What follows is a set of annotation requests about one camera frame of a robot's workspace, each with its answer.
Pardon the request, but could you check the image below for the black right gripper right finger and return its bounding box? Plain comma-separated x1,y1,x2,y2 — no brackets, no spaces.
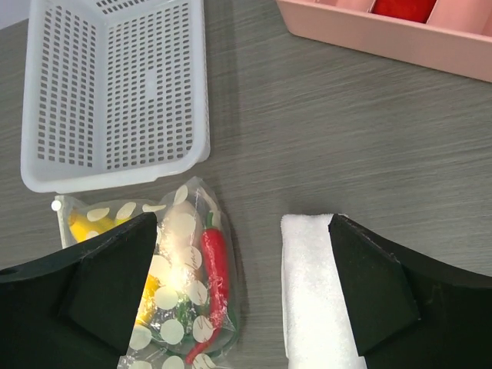
329,214,491,368

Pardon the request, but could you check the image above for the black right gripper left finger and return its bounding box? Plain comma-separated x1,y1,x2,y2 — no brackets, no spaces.
1,213,157,368

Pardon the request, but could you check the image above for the yellow fake banana bunch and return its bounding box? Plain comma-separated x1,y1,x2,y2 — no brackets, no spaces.
68,211,160,325

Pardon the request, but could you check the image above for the clear dotted zip top bag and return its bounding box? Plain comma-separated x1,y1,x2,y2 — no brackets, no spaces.
52,177,239,368

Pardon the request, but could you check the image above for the white fake radish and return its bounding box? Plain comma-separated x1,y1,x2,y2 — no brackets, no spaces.
158,201,203,273

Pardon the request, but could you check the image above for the red fake chili pepper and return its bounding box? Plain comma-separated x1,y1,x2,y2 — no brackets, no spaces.
185,211,229,364

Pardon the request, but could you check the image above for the red fake food piece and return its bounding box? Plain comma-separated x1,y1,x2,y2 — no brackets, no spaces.
372,0,437,23

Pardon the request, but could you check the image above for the rolled white towel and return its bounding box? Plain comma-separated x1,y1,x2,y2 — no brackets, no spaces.
281,214,366,369

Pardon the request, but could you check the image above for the white perforated plastic basket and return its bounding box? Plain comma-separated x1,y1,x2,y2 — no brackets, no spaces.
21,0,211,194

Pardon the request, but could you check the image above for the pink divided organizer box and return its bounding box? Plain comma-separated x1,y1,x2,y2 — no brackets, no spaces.
277,1,491,81

